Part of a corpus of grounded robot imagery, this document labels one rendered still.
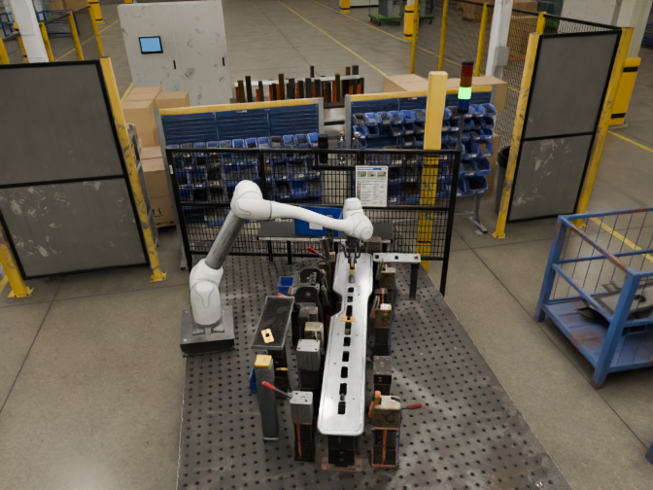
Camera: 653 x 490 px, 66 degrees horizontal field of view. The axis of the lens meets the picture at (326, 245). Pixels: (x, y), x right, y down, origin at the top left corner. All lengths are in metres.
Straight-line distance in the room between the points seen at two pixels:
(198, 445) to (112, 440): 1.19
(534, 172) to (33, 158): 4.55
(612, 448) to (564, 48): 3.29
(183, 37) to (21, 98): 4.90
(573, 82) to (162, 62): 6.36
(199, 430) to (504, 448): 1.40
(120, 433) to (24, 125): 2.46
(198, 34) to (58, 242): 5.07
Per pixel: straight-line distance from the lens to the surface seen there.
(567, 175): 5.70
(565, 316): 4.31
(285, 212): 2.63
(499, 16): 7.06
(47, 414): 4.00
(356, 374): 2.30
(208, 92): 9.23
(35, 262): 5.15
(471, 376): 2.80
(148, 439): 3.57
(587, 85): 5.42
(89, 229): 4.86
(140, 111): 6.76
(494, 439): 2.55
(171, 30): 9.09
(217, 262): 2.92
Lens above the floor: 2.62
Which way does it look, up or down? 30 degrees down
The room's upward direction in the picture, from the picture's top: 2 degrees counter-clockwise
